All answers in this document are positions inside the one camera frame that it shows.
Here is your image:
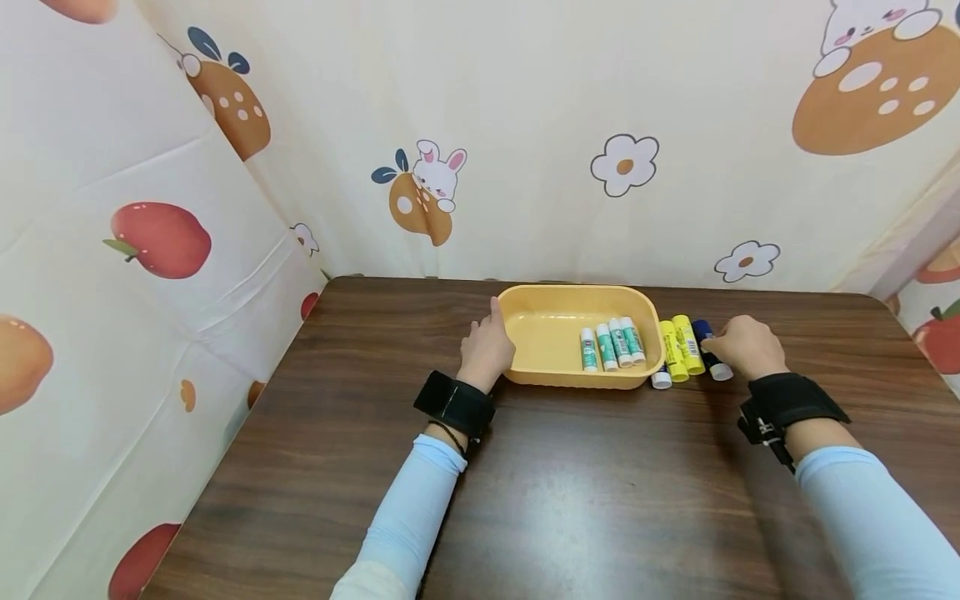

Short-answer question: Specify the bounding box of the person's right hand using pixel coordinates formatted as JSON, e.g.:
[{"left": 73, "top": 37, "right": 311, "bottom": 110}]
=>
[{"left": 700, "top": 315, "right": 791, "bottom": 383}]

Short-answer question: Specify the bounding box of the person's left hand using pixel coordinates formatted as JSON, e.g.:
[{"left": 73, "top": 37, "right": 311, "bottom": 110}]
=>
[{"left": 456, "top": 297, "right": 518, "bottom": 395}]

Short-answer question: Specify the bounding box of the yellow plastic tray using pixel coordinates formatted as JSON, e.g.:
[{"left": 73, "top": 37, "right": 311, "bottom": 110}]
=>
[{"left": 495, "top": 284, "right": 668, "bottom": 391}]

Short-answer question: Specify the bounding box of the person's left forearm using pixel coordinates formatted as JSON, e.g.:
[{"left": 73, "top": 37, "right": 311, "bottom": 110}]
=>
[{"left": 330, "top": 421, "right": 471, "bottom": 600}]

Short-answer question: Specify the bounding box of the person's right forearm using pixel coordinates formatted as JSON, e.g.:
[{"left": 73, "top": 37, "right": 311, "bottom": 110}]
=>
[{"left": 782, "top": 417, "right": 960, "bottom": 600}]

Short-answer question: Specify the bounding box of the yellow glue stick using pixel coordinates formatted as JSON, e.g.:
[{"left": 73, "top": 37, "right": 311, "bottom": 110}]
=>
[
  {"left": 657, "top": 320, "right": 690, "bottom": 384},
  {"left": 671, "top": 314, "right": 707, "bottom": 377}
]

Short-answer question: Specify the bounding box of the black wrist band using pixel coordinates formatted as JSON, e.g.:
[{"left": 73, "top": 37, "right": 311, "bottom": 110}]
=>
[
  {"left": 412, "top": 370, "right": 497, "bottom": 443},
  {"left": 736, "top": 372, "right": 853, "bottom": 475}
]

